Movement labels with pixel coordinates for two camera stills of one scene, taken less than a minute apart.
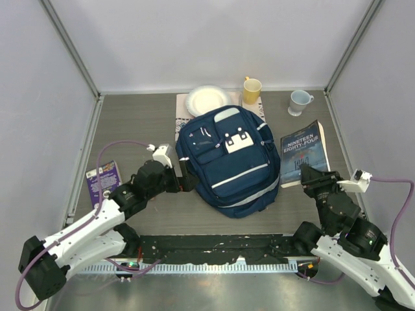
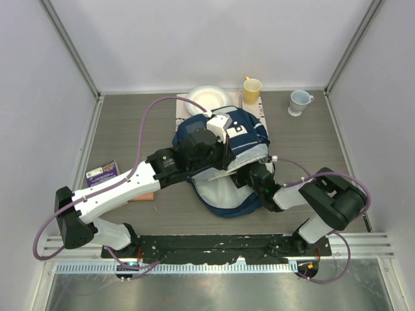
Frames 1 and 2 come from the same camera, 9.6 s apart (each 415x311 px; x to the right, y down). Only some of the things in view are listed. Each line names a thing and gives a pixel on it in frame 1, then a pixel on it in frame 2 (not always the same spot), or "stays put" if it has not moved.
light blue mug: [298, 102] stays put
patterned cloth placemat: [183, 115] stays put
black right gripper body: [319, 194] -> [243, 178]
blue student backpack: [235, 158] stays put
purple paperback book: [109, 179] stays put
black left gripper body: [155, 190] -> [216, 158]
